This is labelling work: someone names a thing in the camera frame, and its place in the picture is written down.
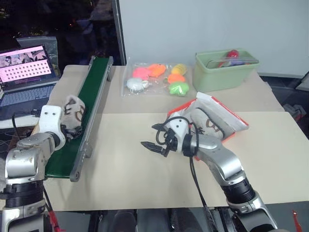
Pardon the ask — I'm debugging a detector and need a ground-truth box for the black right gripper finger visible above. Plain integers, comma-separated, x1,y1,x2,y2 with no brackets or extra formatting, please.
151,123,170,132
140,141,166,155

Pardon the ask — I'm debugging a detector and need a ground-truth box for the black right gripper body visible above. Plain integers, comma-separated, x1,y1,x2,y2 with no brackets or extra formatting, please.
161,129,181,158

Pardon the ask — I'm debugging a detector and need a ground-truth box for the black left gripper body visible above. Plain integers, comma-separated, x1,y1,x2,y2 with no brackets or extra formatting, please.
60,123,73,141

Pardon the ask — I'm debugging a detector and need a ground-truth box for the beige shoe with brown print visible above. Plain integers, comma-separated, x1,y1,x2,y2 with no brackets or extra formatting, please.
61,95,87,136
190,107,230,140

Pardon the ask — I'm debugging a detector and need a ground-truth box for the orange and white shoebox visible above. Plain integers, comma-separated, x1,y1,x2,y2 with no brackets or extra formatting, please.
168,91,250,161

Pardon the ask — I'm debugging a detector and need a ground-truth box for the beige cardboard sheet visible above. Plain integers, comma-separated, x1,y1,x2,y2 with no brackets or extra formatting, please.
49,64,286,115
42,111,309,211

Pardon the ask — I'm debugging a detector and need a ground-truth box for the green conveyor belt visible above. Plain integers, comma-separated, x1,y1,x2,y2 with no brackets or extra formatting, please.
44,55,114,182

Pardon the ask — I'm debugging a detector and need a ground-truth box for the clear plastic bag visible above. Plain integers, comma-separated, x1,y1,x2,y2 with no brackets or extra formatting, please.
120,62,194,98

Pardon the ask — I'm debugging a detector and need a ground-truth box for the green leaf-shaped toy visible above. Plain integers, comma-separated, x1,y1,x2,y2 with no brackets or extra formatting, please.
168,82,189,96

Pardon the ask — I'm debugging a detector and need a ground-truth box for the white toy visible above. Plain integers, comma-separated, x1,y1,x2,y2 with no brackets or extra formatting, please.
126,77,152,92

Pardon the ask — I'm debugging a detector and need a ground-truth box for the orange round toy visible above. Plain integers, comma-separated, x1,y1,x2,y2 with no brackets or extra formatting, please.
167,73,186,84

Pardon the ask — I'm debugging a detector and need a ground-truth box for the orange star-shaped toy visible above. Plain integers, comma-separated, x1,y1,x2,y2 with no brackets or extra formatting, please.
147,63,167,77

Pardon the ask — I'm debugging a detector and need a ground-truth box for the pink toy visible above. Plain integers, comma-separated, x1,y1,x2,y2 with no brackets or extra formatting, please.
132,67,152,79

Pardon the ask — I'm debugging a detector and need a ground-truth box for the yellow toy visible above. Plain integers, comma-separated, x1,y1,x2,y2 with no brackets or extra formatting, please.
170,63,188,75

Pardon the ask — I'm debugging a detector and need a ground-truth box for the light green plastic bin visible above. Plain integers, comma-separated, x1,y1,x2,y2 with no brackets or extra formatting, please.
194,47,260,93

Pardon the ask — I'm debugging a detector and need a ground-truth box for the open laptop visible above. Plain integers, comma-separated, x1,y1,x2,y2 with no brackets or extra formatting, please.
0,44,61,108

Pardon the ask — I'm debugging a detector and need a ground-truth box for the dark rounded shape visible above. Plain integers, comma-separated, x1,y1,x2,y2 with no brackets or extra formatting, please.
112,209,139,232

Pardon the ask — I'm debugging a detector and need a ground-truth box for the multicoloured toy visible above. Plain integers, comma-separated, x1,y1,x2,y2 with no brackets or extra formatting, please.
217,59,252,69

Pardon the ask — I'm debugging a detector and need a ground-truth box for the red toy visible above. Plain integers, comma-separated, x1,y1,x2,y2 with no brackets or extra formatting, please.
225,49,241,60

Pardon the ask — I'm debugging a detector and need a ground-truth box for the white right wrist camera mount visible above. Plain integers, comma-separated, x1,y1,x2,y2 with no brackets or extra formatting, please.
168,116,189,153

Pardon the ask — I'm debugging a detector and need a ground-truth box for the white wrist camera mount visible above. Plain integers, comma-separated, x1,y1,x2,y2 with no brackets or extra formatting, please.
168,116,189,153
38,105,66,148

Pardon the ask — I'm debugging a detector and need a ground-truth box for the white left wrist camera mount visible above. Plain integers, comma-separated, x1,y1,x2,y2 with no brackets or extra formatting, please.
38,105,66,148

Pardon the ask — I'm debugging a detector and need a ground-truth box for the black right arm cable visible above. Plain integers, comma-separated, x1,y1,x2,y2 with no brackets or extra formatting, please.
155,117,215,232

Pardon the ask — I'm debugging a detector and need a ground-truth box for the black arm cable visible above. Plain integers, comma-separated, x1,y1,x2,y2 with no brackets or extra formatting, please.
155,117,215,232
12,109,41,142

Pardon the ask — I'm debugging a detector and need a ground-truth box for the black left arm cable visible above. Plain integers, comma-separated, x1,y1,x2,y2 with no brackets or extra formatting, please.
12,109,41,142

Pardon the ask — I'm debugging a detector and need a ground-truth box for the white panel with silver frame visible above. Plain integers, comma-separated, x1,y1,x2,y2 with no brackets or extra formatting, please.
114,0,309,78

